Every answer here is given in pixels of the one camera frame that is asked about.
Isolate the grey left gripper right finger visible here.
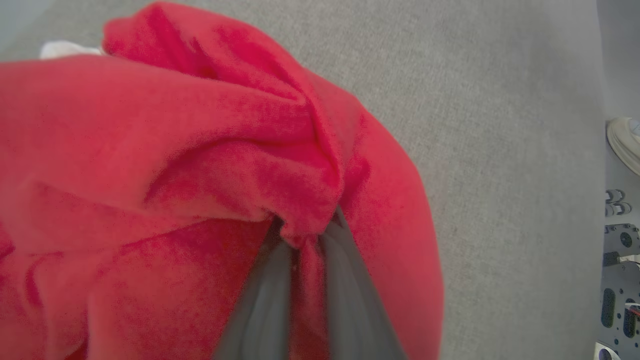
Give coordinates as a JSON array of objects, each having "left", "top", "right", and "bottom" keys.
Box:
[{"left": 318, "top": 206, "right": 407, "bottom": 360}]

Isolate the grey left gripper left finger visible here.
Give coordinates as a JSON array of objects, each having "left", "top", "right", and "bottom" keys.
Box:
[{"left": 212, "top": 219, "right": 297, "bottom": 360}]

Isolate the red and white jersey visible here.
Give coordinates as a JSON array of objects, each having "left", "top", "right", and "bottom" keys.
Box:
[{"left": 0, "top": 1, "right": 445, "bottom": 360}]

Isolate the grey fabric sofa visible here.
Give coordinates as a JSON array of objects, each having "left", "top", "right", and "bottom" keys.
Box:
[{"left": 0, "top": 0, "right": 607, "bottom": 360}]

